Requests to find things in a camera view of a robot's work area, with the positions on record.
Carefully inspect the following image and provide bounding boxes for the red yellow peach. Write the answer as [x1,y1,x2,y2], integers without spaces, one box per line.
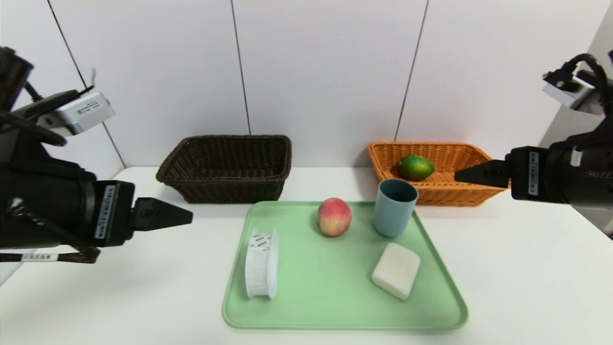
[318,197,352,237]

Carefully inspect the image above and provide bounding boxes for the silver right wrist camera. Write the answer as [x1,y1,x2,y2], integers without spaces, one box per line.
[542,69,605,116]

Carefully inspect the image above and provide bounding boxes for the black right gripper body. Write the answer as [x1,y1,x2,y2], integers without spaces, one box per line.
[505,146,613,210]

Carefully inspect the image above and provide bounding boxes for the dark brown wicker basket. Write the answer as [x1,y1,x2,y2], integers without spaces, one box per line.
[156,135,293,204]

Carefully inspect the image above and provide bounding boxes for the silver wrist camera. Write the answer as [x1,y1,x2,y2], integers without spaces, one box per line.
[36,91,116,137]
[542,69,605,116]

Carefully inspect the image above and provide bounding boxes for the orange wicker basket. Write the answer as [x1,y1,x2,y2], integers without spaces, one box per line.
[367,141,511,207]

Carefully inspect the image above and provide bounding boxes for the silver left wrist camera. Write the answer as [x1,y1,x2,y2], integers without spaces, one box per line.
[36,91,116,137]

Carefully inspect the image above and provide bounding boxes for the green lime fruit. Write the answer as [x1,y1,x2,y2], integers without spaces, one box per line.
[398,154,435,181]

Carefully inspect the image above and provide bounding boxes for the clear tape roll spool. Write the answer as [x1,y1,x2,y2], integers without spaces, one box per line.
[245,228,279,300]

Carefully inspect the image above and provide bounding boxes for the white soap bar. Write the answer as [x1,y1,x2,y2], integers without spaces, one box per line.
[371,242,421,300]

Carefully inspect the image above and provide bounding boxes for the light green plastic tray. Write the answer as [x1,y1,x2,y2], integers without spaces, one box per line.
[222,201,469,330]

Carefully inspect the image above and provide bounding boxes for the blue grey plastic cup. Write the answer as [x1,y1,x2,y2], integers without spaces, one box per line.
[373,179,419,238]

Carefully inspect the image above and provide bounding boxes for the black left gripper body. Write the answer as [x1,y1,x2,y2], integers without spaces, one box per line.
[6,168,136,250]

